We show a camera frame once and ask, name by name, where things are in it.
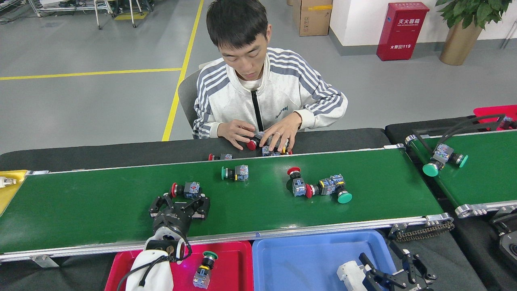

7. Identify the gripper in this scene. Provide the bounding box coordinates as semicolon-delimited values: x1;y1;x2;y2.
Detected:
149;194;210;239
359;242;437;291

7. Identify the white circuit breaker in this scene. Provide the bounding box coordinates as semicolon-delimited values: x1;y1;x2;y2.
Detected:
337;260;369;291

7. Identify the green belt conveyor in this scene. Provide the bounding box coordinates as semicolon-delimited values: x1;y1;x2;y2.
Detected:
0;144;455;267
405;129;517;219

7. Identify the red plastic tray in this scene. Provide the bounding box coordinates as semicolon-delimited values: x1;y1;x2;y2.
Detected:
104;240;254;291
473;105;517;131

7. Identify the blue plastic tray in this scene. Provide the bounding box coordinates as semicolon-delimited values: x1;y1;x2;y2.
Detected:
252;230;398;291

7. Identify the black conveyor motor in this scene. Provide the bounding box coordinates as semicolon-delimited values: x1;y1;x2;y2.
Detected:
490;212;517;272

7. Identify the yellow plastic tray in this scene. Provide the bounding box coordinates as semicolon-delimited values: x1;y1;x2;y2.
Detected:
0;170;29;217

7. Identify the person's right hand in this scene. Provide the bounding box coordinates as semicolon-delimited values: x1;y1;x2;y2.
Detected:
218;120;256;150

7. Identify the person's left hand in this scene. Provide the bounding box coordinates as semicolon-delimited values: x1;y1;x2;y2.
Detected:
259;112;303;153

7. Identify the person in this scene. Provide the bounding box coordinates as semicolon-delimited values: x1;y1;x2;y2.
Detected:
192;0;349;140

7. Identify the yellow floor plate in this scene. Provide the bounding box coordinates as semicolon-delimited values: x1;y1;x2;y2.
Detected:
114;11;149;21

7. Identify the white metal stand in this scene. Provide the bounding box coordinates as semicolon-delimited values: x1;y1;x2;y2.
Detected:
26;0;142;30

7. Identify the brown cardboard box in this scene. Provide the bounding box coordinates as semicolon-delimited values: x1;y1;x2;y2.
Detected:
293;0;334;37

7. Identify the potted plant in gold pot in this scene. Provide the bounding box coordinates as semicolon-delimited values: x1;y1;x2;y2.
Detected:
435;0;513;66

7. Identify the red fire extinguisher cabinet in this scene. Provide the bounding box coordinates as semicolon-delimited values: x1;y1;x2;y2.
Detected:
376;2;430;61

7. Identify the conveyor drive chain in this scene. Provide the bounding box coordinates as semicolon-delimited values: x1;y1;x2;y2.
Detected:
390;220;455;242

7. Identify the black cable bundle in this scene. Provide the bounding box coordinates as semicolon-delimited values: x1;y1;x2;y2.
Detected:
414;114;505;164

